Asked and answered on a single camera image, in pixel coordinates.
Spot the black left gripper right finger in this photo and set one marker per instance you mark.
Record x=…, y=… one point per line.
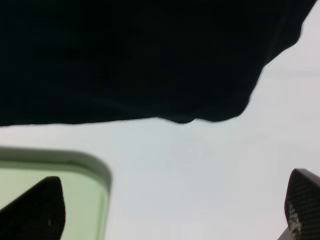
x=302, y=206

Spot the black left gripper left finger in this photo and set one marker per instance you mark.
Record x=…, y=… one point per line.
x=37, y=214

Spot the black short sleeve t-shirt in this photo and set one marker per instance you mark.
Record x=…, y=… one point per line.
x=94, y=61

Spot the green plastic tray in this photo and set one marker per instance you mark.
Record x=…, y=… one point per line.
x=86, y=185

